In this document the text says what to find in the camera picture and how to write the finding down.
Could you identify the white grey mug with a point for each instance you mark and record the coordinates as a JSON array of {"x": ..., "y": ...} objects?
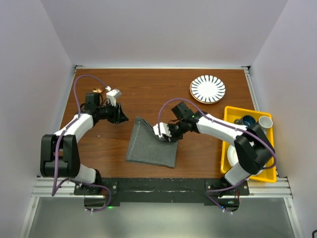
[{"x": 265, "y": 122}]

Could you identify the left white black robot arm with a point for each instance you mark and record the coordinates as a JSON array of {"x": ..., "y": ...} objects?
[{"x": 59, "y": 151}]

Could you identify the gold fork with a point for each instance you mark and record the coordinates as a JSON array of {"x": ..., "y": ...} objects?
[{"x": 98, "y": 90}]

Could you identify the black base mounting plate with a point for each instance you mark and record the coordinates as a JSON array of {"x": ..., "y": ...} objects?
[{"x": 208, "y": 191}]

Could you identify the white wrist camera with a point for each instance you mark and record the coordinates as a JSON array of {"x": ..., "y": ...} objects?
[
  {"x": 112, "y": 95},
  {"x": 161, "y": 130}
]

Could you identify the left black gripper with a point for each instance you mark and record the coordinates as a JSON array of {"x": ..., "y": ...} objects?
[{"x": 118, "y": 116}]

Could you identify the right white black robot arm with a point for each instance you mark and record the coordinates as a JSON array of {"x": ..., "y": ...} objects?
[{"x": 204, "y": 123}]

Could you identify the dark blue mug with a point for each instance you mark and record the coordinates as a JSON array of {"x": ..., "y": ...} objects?
[{"x": 246, "y": 120}]

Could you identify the striped blue white plate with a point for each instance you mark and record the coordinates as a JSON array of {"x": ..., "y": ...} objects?
[{"x": 207, "y": 89}]

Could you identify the yellow plastic tray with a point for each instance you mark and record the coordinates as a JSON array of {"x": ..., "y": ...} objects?
[{"x": 254, "y": 147}]

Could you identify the grey cloth napkin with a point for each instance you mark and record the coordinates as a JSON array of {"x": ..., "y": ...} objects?
[{"x": 146, "y": 148}]

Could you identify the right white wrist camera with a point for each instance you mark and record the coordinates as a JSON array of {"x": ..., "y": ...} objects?
[{"x": 161, "y": 130}]

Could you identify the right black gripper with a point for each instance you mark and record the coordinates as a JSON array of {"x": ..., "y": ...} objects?
[{"x": 173, "y": 137}]

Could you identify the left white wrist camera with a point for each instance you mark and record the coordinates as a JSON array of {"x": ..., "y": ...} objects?
[{"x": 112, "y": 95}]

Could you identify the white paper plate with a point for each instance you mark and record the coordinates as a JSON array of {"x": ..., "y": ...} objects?
[{"x": 232, "y": 156}]

